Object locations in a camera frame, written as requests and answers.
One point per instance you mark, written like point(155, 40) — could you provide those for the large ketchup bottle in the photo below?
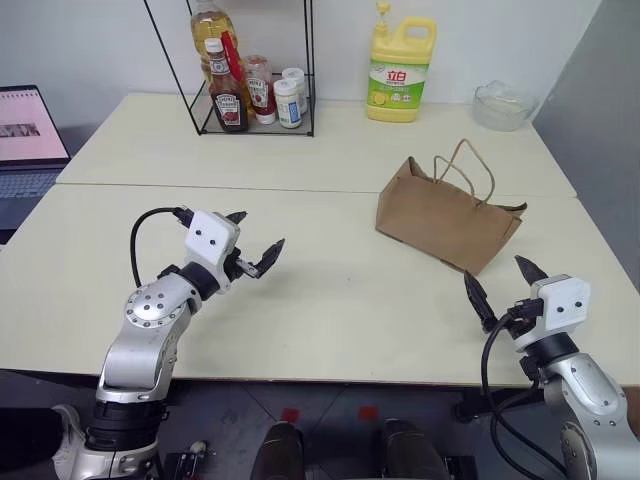
point(227, 102)

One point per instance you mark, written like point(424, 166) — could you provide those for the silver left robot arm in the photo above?
point(137, 350)

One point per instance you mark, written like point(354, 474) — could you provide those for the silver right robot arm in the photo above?
point(585, 390)

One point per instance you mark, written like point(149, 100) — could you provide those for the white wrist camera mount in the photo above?
point(567, 300)
point(207, 240)

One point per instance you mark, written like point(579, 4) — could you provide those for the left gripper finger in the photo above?
point(269, 257)
point(239, 216)

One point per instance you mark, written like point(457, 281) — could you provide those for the clear glass bowl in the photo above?
point(504, 107)

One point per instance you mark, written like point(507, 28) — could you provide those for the dark rounded shape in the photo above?
point(412, 450)
point(277, 452)

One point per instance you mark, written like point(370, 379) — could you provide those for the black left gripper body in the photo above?
point(234, 267)

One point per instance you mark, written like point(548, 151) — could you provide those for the yellow detergent jug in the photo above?
point(397, 75)

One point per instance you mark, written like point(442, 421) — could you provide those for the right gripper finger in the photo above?
point(480, 300)
point(529, 272)

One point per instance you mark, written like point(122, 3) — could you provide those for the small inverted ketchup bottle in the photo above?
point(260, 87)

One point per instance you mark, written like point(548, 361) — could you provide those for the white jar with label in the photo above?
point(295, 75)
point(288, 107)

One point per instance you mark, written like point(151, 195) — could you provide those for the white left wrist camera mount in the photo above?
point(207, 240)

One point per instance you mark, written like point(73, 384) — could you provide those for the open laptop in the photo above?
point(27, 135)

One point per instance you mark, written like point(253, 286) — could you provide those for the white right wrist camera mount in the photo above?
point(567, 300)

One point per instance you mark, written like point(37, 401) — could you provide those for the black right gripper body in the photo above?
point(522, 322)

